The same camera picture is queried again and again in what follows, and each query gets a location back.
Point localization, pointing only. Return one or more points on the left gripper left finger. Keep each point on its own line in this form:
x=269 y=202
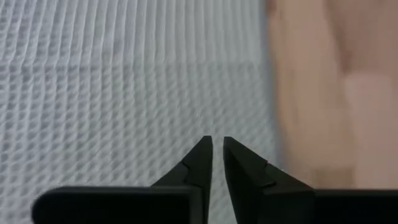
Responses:
x=192 y=186

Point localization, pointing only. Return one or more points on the grey waffle microfiber towel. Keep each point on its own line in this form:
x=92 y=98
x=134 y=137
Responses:
x=124 y=93

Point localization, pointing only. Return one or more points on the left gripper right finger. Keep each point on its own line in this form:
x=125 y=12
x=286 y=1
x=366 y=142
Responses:
x=248 y=186

